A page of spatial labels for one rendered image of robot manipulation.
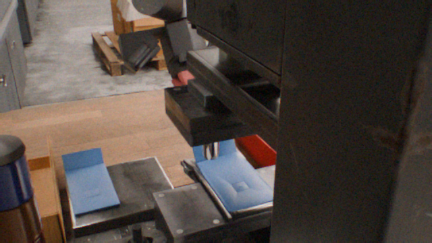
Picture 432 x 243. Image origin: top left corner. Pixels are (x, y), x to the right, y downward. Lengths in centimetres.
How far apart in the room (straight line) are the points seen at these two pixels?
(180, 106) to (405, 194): 31
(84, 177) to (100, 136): 21
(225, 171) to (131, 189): 18
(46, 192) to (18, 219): 47
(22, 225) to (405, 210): 25
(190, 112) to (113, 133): 52
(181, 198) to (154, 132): 39
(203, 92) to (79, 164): 39
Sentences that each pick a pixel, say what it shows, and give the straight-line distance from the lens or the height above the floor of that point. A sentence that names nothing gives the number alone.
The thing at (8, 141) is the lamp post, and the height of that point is 120.
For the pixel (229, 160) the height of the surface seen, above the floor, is 99.
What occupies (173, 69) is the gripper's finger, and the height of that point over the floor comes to 112.
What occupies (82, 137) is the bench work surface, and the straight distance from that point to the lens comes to 98.
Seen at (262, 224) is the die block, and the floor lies 97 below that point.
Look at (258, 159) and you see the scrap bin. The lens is 83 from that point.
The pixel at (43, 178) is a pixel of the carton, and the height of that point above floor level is 90.
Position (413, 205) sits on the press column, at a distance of 24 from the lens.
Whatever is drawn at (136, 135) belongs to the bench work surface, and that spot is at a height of 90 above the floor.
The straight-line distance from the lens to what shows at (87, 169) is 81.
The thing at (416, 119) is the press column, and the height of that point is 126.
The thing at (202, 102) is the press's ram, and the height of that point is 115.
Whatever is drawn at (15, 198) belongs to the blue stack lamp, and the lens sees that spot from 33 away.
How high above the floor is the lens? 134
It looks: 26 degrees down
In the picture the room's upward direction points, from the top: straight up
